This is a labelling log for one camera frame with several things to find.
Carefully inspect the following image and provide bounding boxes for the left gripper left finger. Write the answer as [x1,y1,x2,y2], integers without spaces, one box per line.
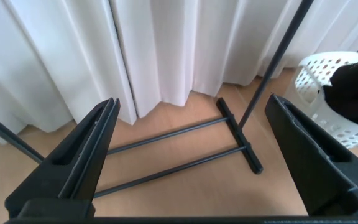
[4,97,121,218]

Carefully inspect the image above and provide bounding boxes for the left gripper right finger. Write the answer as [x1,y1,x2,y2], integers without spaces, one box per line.
[265,93,358,217]

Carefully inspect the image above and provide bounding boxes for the black drawstring shorts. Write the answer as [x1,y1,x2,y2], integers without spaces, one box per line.
[323,52,358,129]

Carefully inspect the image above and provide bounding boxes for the black clothes rack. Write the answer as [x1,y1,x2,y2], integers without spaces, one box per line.
[0,0,315,199]

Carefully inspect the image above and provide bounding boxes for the white laundry basket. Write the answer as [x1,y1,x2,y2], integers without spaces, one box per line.
[286,51,358,149]

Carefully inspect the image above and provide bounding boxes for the white curtain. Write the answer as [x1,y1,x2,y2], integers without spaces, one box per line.
[0,0,358,144]

